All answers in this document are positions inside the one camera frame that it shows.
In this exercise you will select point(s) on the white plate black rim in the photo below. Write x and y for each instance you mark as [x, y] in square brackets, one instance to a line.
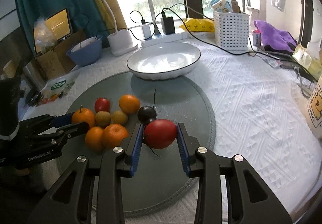
[164, 61]

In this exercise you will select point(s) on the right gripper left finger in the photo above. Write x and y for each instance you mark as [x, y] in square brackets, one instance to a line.
[70, 198]

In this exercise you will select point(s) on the round grey placemat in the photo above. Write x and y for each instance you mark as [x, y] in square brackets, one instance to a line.
[159, 180]

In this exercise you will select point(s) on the dark plum with stem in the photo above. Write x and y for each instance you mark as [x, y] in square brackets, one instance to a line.
[146, 114]

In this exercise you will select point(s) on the blue bowl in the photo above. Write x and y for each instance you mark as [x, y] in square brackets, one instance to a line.
[86, 52]

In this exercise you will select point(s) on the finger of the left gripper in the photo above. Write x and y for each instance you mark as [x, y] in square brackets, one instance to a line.
[39, 124]
[61, 136]

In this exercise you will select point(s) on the small red tomato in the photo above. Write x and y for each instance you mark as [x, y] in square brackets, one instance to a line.
[102, 104]

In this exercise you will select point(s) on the white charger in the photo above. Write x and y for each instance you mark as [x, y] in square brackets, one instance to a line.
[146, 31]

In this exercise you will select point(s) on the yellow snack packet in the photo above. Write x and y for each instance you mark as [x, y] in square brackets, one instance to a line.
[198, 25]

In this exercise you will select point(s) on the yellow-green tissue pack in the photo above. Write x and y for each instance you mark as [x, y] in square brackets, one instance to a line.
[311, 64]

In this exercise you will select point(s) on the white desk lamp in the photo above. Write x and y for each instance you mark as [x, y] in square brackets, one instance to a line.
[118, 37]

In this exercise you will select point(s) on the yellow-green fruit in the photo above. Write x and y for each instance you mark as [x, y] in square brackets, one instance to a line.
[103, 119]
[119, 117]

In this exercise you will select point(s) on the purple cloth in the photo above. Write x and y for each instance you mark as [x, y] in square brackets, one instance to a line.
[275, 40]

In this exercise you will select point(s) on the orange mandarin with stem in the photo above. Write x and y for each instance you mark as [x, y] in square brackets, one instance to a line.
[83, 115]

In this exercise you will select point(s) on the black charger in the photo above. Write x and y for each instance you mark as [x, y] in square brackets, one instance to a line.
[168, 26]

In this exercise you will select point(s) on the tablet with yellow screen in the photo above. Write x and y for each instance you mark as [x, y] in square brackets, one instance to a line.
[47, 32]

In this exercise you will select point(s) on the white perforated basket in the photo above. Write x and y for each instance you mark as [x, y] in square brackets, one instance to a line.
[231, 30]

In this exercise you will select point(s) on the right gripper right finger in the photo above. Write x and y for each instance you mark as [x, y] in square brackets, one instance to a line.
[250, 200]

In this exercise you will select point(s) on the printed fruit plastic bag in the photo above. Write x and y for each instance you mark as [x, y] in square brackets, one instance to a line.
[55, 89]

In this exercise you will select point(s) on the cardboard box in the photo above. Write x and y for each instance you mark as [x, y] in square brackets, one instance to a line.
[53, 64]

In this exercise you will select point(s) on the white power strip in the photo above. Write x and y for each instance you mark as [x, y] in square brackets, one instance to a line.
[163, 38]

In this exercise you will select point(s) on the large red tomato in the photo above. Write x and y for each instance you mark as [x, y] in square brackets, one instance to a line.
[160, 133]

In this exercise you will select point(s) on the white textured tablecloth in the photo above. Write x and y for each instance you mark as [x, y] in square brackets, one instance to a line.
[258, 111]

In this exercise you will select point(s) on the yellow-green fruit right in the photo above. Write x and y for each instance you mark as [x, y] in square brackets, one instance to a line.
[119, 117]

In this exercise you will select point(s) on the yellow-green fruit left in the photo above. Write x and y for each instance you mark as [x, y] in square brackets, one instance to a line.
[103, 119]

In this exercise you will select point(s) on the bear cartoon mug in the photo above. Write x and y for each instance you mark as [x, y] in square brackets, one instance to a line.
[313, 112]

